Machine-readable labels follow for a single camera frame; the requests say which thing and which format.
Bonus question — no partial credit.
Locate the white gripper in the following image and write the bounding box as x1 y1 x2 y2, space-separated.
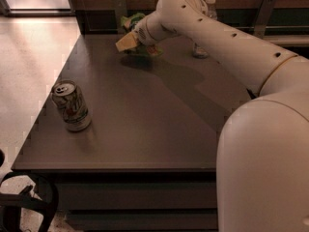
116 12 175 52

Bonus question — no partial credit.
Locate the green rice chip bag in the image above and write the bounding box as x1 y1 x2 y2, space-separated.
121 13 163 57

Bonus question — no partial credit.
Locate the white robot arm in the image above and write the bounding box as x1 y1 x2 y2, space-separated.
116 0 309 232

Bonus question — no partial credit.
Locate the clear plastic water bottle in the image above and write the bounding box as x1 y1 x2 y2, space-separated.
192 0 217 59

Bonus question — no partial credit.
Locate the silver soda can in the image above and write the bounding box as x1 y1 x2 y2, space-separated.
51 80 91 131

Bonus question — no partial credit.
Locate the wooden side shelf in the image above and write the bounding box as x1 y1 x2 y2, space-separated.
264 35 309 47

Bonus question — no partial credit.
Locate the upper grey drawer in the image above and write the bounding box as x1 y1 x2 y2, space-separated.
58 183 217 210

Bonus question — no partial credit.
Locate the grey drawer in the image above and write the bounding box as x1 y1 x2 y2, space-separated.
66 211 218 232
58 183 217 210

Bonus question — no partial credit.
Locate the lower grey drawer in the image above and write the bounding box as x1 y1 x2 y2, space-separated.
66 211 218 232

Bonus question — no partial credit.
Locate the left metal bracket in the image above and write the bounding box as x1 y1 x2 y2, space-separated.
113 0 127 34

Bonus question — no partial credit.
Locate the metal bracket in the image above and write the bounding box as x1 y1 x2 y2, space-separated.
253 0 277 39
113 0 127 34

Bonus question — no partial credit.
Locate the right metal bracket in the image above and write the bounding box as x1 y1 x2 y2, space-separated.
253 0 277 39

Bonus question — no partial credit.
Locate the black chair frame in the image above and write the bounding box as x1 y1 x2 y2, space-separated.
0 172 59 232

